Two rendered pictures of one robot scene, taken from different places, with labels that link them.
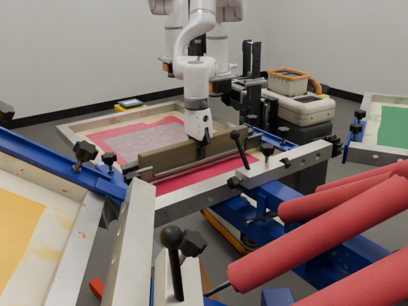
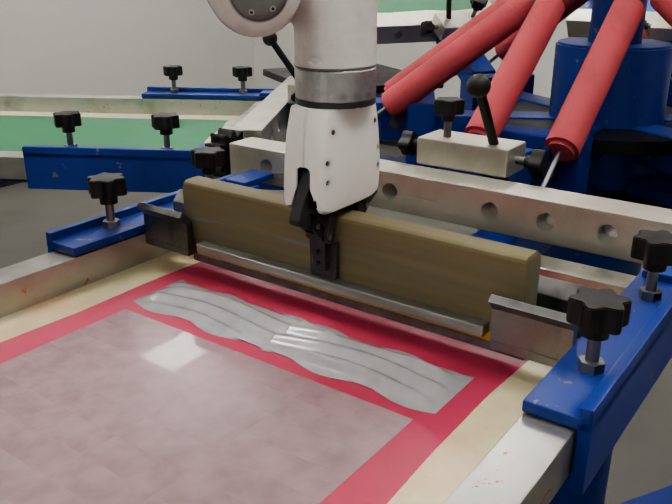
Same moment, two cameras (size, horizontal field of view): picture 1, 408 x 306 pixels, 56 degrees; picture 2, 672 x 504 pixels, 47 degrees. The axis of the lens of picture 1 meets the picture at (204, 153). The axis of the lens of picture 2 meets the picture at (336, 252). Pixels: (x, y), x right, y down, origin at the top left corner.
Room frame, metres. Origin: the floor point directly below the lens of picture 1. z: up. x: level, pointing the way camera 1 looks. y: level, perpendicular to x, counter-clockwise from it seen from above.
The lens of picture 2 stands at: (1.36, 0.69, 1.29)
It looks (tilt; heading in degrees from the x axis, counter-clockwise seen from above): 21 degrees down; 250
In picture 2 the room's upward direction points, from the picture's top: straight up
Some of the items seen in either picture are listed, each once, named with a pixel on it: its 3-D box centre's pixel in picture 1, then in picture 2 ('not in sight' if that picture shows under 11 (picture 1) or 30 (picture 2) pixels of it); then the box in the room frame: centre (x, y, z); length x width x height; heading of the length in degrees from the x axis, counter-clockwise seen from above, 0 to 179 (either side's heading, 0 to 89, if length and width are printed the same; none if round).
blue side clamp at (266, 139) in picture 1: (266, 144); (165, 229); (1.26, -0.22, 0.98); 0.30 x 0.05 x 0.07; 34
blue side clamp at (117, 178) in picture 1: (122, 190); (618, 357); (0.95, 0.23, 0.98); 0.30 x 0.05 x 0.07; 34
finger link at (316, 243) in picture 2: not in sight; (317, 248); (1.15, 0.04, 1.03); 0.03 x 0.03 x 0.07; 34
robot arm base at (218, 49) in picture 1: (220, 55); not in sight; (1.70, -0.08, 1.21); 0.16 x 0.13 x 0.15; 119
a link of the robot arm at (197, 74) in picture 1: (201, 76); (291, 4); (1.16, 0.00, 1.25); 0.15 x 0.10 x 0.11; 171
